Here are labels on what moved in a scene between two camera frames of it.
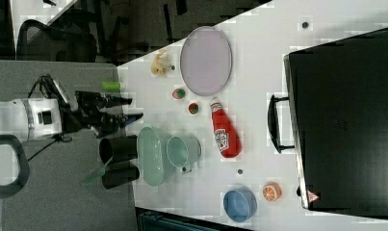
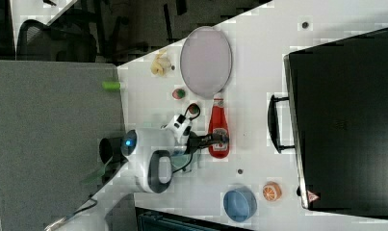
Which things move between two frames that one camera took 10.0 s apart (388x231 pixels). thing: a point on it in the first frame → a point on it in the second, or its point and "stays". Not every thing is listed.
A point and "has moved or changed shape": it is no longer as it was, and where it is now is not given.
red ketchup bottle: (226, 132) has moved or changed shape
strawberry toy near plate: (178, 93) stays
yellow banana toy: (160, 63) stays
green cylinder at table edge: (111, 86) stays
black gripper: (88, 112) → (195, 141)
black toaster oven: (342, 122) stays
